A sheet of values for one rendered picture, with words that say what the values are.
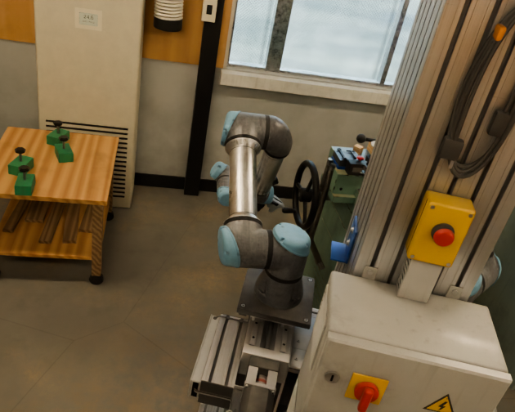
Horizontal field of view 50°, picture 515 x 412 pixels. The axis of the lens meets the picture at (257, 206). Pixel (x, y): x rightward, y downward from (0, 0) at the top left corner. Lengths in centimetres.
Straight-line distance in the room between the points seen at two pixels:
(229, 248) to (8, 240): 160
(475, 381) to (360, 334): 22
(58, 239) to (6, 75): 109
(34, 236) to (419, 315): 217
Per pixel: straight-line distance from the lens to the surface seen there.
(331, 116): 359
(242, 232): 155
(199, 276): 300
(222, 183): 212
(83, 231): 295
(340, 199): 220
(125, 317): 274
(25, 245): 288
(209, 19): 317
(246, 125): 176
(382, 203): 109
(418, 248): 109
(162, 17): 309
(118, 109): 315
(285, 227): 160
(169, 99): 343
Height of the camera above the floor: 193
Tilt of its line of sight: 32 degrees down
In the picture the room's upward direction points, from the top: 12 degrees clockwise
